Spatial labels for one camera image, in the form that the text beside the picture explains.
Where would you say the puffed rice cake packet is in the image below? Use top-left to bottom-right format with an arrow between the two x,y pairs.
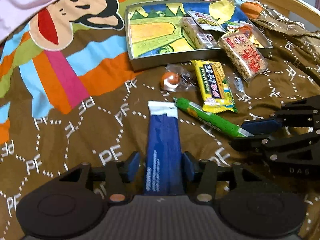
217,29 -> 267,82

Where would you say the brown crispy snack bar packet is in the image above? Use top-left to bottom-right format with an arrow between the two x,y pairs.
180,17 -> 218,49

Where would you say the green sausage stick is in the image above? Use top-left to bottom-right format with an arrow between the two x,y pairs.
173,97 -> 253,138

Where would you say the orange spicy snack packet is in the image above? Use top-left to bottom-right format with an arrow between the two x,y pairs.
226,21 -> 254,39

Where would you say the yellow green rice cracker bar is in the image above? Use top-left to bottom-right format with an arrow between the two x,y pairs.
191,60 -> 238,114

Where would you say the blue stick sachet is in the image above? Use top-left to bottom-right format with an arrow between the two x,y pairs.
144,101 -> 184,196

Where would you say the white green bean snack pouch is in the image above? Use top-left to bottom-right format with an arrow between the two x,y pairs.
187,10 -> 226,33

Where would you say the silver metal tray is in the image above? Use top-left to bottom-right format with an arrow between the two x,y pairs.
125,0 -> 274,72

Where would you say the orange ball in clear wrapper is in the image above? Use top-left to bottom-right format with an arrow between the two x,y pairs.
160,64 -> 198,92

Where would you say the gold foil snack pouch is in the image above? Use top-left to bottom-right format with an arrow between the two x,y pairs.
249,35 -> 264,48

